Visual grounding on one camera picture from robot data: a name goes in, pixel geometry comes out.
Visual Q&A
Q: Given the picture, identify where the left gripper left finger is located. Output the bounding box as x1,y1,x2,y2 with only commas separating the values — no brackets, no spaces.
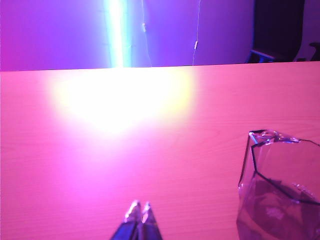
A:
109,199,141,240

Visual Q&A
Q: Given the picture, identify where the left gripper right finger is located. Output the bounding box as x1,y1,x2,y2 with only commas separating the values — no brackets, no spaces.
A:
133,201,164,240

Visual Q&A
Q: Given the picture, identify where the clear faceted glass cup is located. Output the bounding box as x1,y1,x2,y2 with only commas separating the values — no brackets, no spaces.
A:
236,129,320,240

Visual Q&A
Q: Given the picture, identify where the cyan glowing light strip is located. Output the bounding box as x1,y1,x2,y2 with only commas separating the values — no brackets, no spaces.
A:
102,0,133,69

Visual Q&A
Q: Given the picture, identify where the thin white hanging cable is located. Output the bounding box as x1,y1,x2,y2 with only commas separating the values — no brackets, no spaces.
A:
191,0,203,66

